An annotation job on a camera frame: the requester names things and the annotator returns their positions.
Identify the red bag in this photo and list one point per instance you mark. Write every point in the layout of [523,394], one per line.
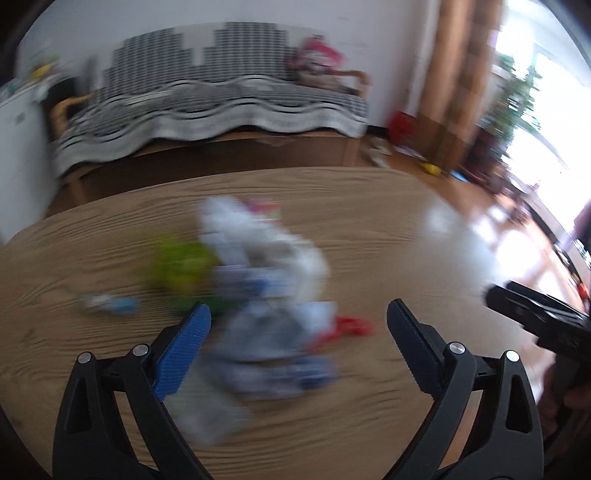
[402,129]

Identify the blue white printed wrapper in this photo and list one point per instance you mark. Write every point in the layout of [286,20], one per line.
[251,284]

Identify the pink cartoon pillow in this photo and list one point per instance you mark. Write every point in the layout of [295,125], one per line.
[318,60]

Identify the green snack packet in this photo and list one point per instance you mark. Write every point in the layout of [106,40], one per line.
[182,267]

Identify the white cabinet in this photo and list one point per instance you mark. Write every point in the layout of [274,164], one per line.
[21,157]

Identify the white paper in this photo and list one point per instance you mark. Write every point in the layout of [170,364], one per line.
[272,244]

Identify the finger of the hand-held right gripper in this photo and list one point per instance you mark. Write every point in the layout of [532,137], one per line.
[512,309]
[545,297]

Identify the red wrapper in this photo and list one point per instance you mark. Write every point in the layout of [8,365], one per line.
[346,327]

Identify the yellow item on cabinet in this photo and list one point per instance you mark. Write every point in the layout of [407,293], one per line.
[44,70]

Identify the wooden sofa frame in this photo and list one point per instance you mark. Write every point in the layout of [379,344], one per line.
[217,147]

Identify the yellow toy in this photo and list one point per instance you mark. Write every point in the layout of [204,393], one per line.
[431,169]

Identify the person's right hand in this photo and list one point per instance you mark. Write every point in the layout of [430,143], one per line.
[579,397]

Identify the small blue white wrapper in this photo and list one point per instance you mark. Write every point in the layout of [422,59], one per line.
[108,304]

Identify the wooden table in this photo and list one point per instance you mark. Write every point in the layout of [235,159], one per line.
[92,240]

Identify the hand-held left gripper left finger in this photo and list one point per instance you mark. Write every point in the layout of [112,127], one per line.
[182,350]

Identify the clear plastic bag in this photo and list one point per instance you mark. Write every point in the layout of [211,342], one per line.
[258,350]

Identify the beige slipper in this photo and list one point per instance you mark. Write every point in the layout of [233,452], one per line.
[377,161]
[381,150]

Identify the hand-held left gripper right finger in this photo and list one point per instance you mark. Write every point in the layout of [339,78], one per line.
[415,344]

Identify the brown curtain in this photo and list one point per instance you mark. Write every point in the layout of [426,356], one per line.
[457,78]

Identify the potted plant dark pot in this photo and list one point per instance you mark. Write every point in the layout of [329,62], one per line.
[515,101]

